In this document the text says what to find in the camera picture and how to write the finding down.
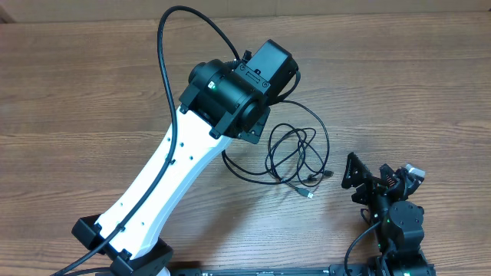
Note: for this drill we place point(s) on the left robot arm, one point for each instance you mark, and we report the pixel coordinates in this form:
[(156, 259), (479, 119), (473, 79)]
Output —
[(224, 101)]

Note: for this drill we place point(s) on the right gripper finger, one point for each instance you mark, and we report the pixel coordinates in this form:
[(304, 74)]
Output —
[(356, 173), (391, 178)]

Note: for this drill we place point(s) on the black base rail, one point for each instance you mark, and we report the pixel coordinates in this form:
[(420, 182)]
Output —
[(332, 270)]

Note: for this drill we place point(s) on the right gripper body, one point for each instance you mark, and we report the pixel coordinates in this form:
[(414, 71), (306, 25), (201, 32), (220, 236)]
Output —
[(370, 192)]

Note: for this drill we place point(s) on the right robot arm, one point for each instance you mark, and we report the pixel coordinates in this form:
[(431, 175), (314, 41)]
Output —
[(396, 222)]

